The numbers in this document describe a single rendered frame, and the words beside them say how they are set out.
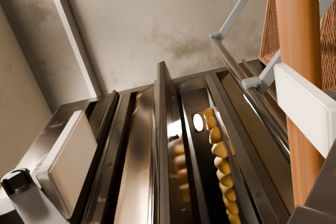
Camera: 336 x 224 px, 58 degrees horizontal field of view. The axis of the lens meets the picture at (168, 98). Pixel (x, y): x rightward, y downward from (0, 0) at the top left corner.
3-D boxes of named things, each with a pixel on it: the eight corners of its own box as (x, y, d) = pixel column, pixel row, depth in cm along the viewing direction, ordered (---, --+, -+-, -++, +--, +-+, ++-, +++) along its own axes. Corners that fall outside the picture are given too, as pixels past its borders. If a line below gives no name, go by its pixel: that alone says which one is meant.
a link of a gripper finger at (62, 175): (71, 219, 15) (57, 222, 15) (98, 145, 22) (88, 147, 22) (48, 171, 14) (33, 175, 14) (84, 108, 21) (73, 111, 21)
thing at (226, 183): (245, 243, 158) (234, 245, 158) (226, 183, 202) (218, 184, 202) (226, 147, 134) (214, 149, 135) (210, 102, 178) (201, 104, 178)
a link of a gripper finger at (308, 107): (327, 109, 13) (345, 105, 13) (272, 64, 20) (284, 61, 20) (329, 165, 14) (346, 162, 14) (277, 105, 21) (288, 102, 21)
